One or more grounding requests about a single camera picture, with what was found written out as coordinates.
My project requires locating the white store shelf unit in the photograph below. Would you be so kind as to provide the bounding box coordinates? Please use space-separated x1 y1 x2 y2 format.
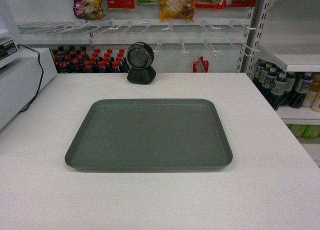
242 0 320 168

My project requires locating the black power cable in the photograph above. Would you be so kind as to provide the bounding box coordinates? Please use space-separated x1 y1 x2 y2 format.
17 43 45 113

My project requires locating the round black barcode scanner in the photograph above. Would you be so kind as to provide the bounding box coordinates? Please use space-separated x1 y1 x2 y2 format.
126 42 157 85

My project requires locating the red spouted pouch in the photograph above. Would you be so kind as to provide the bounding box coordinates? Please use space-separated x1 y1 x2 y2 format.
192 56 209 73

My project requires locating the grey silver rectangular tray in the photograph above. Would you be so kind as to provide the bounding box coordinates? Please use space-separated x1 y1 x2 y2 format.
64 98 233 173

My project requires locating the pink purple snack bag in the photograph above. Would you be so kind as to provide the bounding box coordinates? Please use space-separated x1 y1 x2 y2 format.
73 0 105 20

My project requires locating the white cash register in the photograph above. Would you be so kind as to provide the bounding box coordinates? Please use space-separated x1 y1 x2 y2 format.
0 17 57 129

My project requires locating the yellow snack bag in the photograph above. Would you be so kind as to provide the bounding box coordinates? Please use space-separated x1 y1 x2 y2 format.
159 0 196 22

